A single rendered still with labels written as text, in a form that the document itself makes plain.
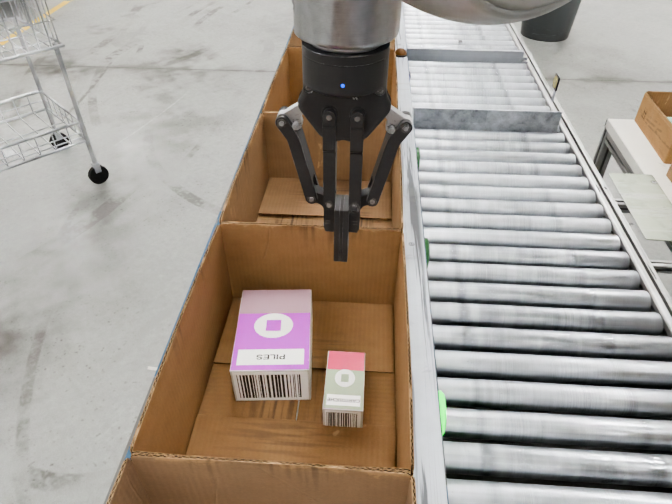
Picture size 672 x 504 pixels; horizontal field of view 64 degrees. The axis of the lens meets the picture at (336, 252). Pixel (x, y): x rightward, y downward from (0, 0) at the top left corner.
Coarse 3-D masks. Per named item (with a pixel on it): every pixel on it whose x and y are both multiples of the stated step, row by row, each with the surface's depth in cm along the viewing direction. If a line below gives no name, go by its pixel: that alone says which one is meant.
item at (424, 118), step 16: (416, 112) 171; (432, 112) 170; (448, 112) 170; (464, 112) 170; (480, 112) 169; (496, 112) 169; (512, 112) 168; (528, 112) 168; (544, 112) 168; (560, 112) 167; (432, 128) 174; (448, 128) 173; (464, 128) 173; (480, 128) 173; (496, 128) 172; (512, 128) 172; (528, 128) 172; (544, 128) 171
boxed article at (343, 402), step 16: (336, 352) 79; (352, 352) 79; (336, 368) 77; (352, 368) 77; (336, 384) 75; (352, 384) 75; (336, 400) 73; (352, 400) 73; (336, 416) 73; (352, 416) 73
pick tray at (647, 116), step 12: (648, 96) 167; (660, 96) 170; (648, 108) 166; (660, 108) 173; (636, 120) 174; (648, 120) 166; (660, 120) 158; (648, 132) 166; (660, 132) 158; (660, 144) 158; (660, 156) 157
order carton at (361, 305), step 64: (256, 256) 88; (320, 256) 87; (384, 256) 86; (192, 320) 73; (320, 320) 90; (384, 320) 90; (192, 384) 74; (320, 384) 81; (384, 384) 81; (192, 448) 72; (256, 448) 72; (320, 448) 72; (384, 448) 72
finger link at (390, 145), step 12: (408, 120) 49; (396, 132) 49; (408, 132) 49; (384, 144) 51; (396, 144) 50; (384, 156) 51; (384, 168) 52; (372, 180) 53; (384, 180) 53; (372, 192) 54; (372, 204) 54
